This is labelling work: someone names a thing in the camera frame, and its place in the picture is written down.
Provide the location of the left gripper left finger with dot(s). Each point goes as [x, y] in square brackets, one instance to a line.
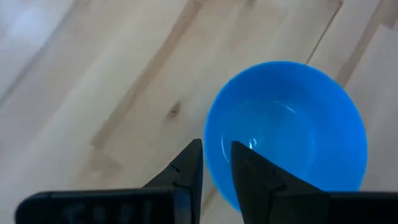
[183, 186]

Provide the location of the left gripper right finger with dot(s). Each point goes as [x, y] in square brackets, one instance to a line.
[258, 193]

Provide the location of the blue plastic mini bowl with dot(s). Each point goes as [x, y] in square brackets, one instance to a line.
[295, 109]

